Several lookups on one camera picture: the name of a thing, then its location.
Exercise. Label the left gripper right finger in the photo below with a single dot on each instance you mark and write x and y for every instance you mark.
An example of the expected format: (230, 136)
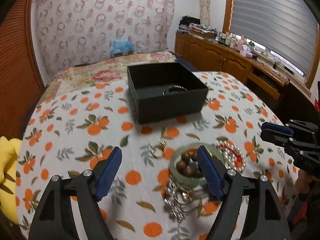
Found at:
(264, 219)

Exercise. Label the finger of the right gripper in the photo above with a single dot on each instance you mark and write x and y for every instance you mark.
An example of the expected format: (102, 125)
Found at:
(276, 128)
(276, 137)

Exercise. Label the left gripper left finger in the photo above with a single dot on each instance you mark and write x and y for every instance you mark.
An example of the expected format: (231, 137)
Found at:
(54, 217)

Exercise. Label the pale green jade bangle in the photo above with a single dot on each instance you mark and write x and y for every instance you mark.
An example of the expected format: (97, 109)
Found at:
(184, 165)

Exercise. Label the person's right hand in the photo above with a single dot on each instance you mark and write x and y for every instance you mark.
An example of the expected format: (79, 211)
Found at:
(303, 182)

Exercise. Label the wooden sideboard cabinet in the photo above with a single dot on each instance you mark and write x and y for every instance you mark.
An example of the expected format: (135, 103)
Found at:
(206, 56)

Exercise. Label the pink tissue box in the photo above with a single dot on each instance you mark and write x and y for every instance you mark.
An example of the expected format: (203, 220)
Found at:
(246, 52)

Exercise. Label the yellow plush pillow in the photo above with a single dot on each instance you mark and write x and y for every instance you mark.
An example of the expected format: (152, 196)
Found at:
(9, 157)

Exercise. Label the cosmetic bottles group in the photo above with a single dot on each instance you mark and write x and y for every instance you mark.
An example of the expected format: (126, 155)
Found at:
(237, 42)

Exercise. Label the orange print white cloth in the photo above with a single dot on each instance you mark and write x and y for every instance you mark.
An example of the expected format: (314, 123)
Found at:
(72, 132)

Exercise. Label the black open storage box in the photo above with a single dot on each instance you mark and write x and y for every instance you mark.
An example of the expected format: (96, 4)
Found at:
(164, 91)

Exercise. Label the grey window blind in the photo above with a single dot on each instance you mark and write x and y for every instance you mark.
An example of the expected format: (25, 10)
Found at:
(286, 27)

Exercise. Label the pile of folded clothes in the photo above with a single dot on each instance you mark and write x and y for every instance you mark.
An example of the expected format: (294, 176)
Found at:
(193, 27)

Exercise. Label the wooden louvered wardrobe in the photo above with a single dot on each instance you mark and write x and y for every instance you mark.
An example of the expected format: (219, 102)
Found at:
(21, 82)

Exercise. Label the floral bed quilt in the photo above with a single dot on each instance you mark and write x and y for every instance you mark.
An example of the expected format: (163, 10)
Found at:
(71, 79)

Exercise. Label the circle pattern lace curtain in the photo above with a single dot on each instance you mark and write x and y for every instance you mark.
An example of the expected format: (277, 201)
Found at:
(74, 32)

